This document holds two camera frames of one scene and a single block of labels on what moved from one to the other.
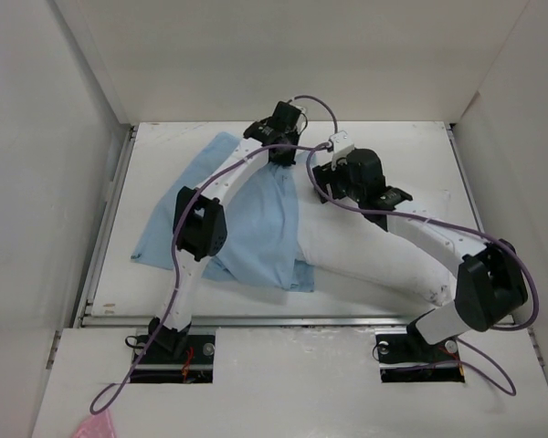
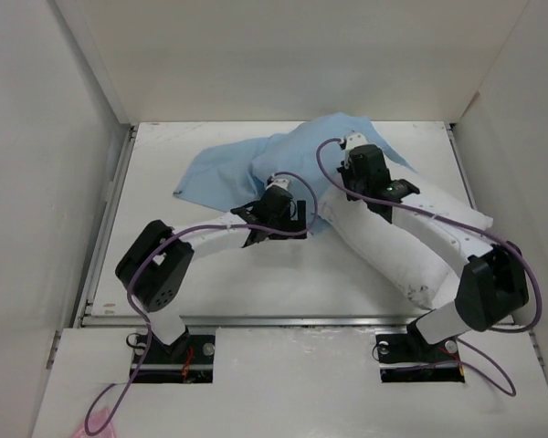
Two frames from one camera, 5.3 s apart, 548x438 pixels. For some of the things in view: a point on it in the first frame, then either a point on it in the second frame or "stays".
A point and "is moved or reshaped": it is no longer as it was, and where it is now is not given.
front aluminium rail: x=252 y=320 stays
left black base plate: x=176 y=349 stays
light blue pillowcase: x=262 y=244 is moved or reshaped
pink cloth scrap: x=96 y=426 stays
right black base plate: x=411 y=348 stays
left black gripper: x=286 y=161 → x=294 y=224
